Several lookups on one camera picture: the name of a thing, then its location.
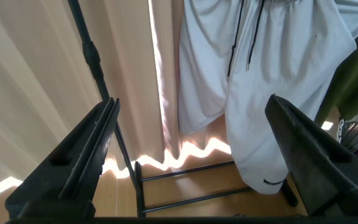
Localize pale grey shorts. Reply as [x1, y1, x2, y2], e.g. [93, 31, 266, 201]
[177, 0, 358, 195]

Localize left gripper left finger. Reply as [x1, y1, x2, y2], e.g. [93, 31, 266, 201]
[4, 97, 121, 219]

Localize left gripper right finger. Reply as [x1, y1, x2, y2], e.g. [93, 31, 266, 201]
[265, 94, 358, 218]

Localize black clothes rack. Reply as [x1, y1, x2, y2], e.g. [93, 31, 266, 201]
[67, 0, 300, 218]

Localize green garment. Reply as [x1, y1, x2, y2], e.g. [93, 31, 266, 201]
[313, 12, 358, 127]

